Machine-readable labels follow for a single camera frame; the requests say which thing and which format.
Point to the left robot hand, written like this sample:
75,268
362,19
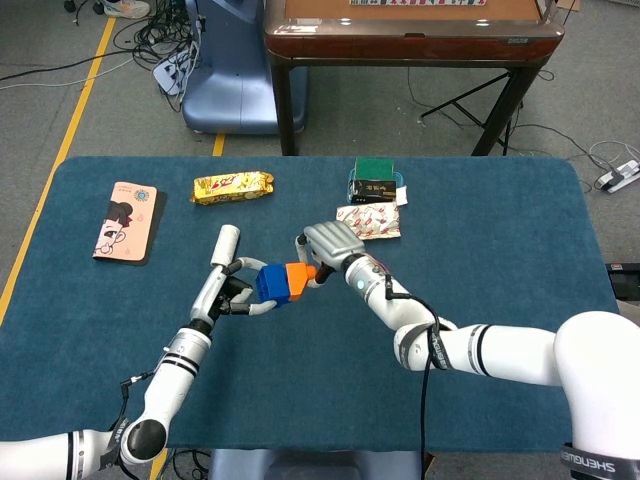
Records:
210,292

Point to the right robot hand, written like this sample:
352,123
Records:
332,242

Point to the orange cube block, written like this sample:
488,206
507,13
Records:
299,280

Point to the blue plastic toy block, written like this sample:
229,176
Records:
272,285

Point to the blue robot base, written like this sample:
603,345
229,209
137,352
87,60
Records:
235,75

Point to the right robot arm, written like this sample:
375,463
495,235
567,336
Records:
500,350

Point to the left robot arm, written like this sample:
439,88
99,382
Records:
170,380

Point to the white red patterned packet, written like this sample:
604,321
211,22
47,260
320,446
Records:
370,221

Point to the white paper roll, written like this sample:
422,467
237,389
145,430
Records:
225,245

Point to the white paper tag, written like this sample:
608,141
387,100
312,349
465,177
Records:
402,195

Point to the green sponge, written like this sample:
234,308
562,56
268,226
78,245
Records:
374,167

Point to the green and black box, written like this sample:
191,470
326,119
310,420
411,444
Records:
399,177

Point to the yellow biscuit packet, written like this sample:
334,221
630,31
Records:
232,187

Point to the cartoon girl notebook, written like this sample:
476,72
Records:
125,222

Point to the black tripod stand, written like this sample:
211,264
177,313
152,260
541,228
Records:
465,102

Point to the blue robot torso base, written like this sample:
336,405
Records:
310,465

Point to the brown mahjong table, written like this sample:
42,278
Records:
415,40

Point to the white power strip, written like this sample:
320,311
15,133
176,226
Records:
170,72

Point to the grey power strip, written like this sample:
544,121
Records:
620,176

